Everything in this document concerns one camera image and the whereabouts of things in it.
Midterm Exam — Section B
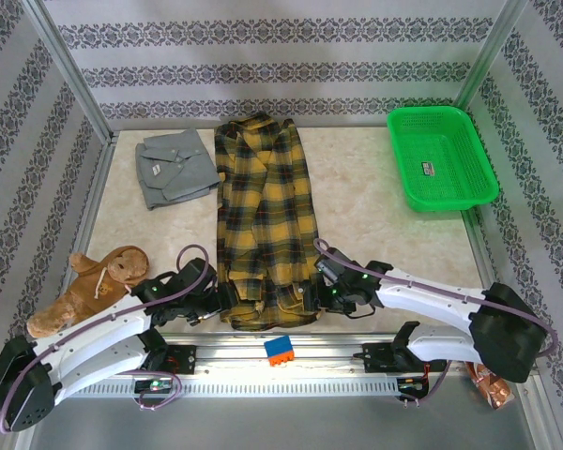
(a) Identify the slotted metal cable duct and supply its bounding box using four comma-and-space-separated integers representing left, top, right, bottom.
65, 377, 403, 398

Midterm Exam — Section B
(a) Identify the aluminium side rail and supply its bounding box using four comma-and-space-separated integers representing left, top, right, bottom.
51, 135, 121, 338
438, 135, 515, 337

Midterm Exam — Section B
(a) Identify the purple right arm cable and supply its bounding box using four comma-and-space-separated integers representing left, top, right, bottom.
312, 237, 558, 409

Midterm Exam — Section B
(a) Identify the green plastic basket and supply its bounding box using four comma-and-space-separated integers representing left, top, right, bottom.
387, 106, 500, 215

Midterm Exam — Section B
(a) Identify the blue orange toy block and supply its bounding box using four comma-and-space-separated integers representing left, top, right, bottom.
264, 335, 296, 368

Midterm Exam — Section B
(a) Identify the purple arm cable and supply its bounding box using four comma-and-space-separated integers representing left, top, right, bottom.
312, 237, 558, 409
0, 243, 212, 435

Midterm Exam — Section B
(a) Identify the brown drink pouch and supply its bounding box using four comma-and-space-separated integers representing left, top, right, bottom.
466, 363, 516, 412

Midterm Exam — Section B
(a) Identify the small electronics board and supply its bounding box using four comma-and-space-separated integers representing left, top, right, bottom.
396, 376, 431, 394
134, 378, 175, 394

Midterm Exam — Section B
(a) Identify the brown teddy bear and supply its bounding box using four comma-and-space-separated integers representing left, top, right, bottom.
26, 246, 150, 338

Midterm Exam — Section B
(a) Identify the folded grey shirt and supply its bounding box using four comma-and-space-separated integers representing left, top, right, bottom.
134, 128, 221, 212

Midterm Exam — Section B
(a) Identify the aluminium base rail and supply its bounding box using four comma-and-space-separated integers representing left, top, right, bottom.
25, 331, 540, 376

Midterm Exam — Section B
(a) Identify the aluminium frame post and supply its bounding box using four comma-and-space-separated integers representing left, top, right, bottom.
443, 0, 534, 140
21, 0, 118, 146

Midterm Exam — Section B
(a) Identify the yellow black plaid shirt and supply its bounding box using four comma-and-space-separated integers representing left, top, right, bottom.
214, 112, 321, 332

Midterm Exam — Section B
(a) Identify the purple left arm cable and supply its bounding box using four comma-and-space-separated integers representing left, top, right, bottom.
0, 243, 212, 435

